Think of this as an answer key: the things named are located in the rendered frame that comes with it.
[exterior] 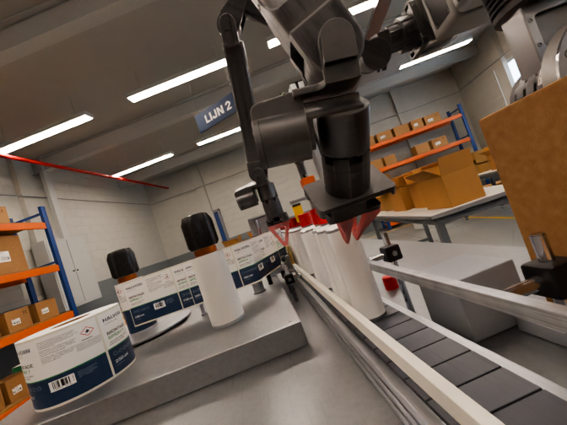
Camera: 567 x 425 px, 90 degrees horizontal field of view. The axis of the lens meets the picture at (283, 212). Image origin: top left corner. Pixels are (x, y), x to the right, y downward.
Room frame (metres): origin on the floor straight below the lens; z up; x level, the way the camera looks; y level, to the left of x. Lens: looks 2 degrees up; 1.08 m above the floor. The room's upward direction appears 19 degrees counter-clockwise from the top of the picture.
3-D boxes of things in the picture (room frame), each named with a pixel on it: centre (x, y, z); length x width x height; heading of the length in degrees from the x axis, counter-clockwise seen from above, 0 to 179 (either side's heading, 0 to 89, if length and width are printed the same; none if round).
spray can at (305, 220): (0.74, -0.05, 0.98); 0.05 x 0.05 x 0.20
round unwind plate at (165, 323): (0.97, 0.58, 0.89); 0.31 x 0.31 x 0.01
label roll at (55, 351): (0.67, 0.56, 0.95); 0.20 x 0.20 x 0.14
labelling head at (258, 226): (1.27, 0.10, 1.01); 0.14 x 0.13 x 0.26; 7
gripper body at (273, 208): (0.89, 0.03, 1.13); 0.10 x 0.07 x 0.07; 6
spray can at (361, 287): (0.48, -0.08, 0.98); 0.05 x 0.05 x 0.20
